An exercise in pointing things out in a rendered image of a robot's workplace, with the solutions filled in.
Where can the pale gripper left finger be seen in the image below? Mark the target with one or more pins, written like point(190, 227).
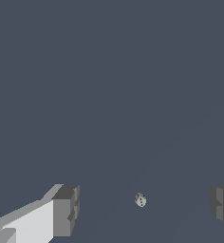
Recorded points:
point(38, 221)

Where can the small white spotted die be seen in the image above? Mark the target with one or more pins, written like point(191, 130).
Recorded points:
point(140, 200)

